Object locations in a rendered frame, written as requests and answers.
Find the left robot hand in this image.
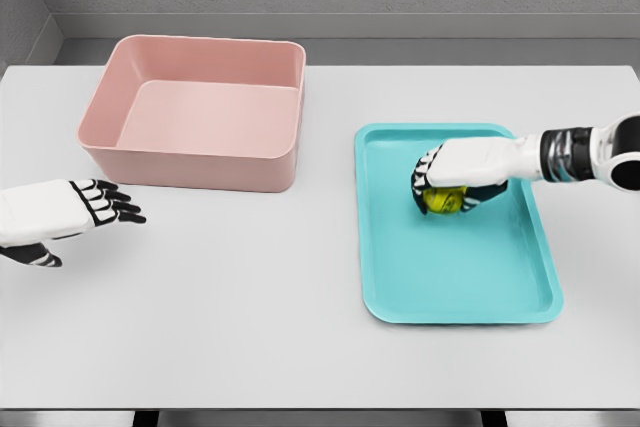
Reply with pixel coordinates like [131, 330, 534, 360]
[0, 178, 148, 269]

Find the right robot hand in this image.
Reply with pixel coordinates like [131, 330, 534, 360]
[410, 137, 518, 217]

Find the yellow tennis ball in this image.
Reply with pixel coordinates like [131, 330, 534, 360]
[422, 185, 469, 217]

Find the blue plastic tray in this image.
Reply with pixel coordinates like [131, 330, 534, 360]
[354, 122, 565, 325]

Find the pink plastic basket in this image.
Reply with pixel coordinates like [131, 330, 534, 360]
[75, 34, 307, 194]

